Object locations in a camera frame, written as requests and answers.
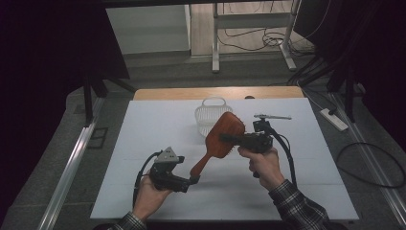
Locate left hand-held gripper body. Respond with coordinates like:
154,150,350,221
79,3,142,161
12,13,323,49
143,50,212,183
148,146,192,194

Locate black tripod stand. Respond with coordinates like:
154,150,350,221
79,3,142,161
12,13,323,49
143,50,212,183
286,56,360,125
81,71,139,128

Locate white foam board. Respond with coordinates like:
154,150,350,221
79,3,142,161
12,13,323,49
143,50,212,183
90,97,360,222

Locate white power strip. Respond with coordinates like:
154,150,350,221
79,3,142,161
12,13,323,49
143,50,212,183
320,107,350,132

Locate white metal desk frame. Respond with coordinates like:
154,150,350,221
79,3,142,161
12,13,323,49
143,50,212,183
212,0,303,74

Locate white plastic basket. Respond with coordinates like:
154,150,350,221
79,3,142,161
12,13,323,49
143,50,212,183
194,96,234,139

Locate person's left hand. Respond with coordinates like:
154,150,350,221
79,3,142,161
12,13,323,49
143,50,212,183
131,173,173,222

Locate white wall panel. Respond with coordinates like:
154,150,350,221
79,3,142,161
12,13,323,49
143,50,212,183
105,4,192,56

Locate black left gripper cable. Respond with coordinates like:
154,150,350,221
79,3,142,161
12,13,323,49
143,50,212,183
131,149,165,209

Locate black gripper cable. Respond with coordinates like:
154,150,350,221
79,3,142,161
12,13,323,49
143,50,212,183
131,149,165,209
267,125,298,189

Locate aluminium floor rail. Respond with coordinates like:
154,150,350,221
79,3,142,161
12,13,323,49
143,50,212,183
36,97,106,230
329,91,406,228

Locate wooden hairbrush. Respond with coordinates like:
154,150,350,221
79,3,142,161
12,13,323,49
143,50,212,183
189,110,247,178

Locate black looped floor cable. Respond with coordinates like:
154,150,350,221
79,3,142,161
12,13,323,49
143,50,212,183
336,141,406,190

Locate person's right hand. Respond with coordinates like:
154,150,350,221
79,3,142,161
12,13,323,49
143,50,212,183
237,147,286,193

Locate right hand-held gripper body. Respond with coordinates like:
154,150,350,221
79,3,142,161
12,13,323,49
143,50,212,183
237,113,293,154

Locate white power strip cable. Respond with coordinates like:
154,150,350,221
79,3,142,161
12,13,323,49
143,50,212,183
296,80,324,111

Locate tangled floor cables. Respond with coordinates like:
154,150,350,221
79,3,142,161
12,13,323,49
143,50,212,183
217,0,333,59

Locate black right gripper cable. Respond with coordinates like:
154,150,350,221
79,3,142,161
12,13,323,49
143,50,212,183
267,125,298,189

